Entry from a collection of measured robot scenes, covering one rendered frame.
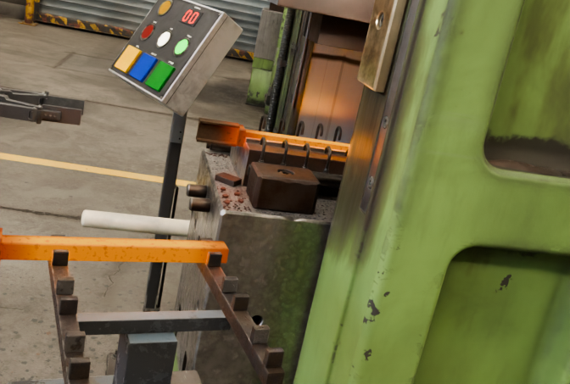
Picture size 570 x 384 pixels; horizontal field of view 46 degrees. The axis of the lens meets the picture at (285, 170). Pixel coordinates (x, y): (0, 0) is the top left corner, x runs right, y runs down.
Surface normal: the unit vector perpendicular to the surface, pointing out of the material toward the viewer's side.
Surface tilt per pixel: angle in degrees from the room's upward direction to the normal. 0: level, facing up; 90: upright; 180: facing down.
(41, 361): 0
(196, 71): 90
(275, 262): 90
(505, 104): 89
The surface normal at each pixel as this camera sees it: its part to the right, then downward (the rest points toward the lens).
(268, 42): 0.00, 0.29
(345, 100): 0.21, 0.33
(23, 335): 0.20, -0.94
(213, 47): 0.59, 0.35
